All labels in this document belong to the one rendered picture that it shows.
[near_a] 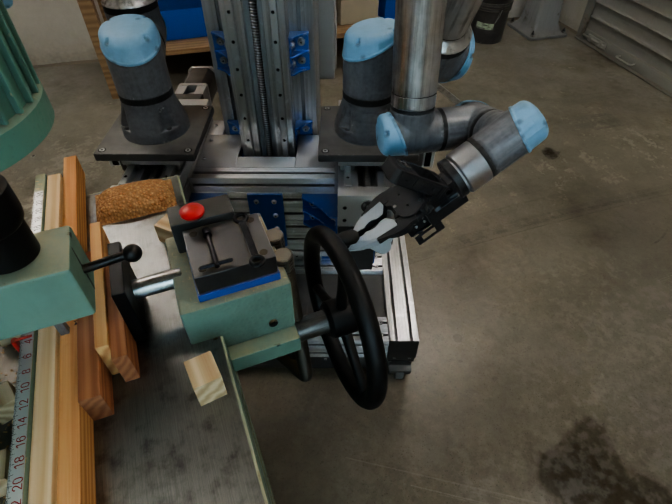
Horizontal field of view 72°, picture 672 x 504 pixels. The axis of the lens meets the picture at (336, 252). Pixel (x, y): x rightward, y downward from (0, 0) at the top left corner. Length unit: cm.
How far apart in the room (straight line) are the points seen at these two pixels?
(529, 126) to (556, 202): 166
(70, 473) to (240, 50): 88
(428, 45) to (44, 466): 70
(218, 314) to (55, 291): 17
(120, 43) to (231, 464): 82
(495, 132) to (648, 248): 167
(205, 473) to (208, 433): 4
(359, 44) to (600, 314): 140
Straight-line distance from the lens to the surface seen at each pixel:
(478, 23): 399
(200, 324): 59
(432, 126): 82
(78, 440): 55
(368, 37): 100
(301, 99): 126
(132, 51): 108
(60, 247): 53
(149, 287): 61
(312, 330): 70
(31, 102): 42
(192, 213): 59
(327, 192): 115
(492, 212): 226
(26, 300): 53
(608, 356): 189
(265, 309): 59
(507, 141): 78
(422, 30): 76
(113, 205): 82
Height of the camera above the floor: 139
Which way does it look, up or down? 45 degrees down
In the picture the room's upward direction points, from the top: straight up
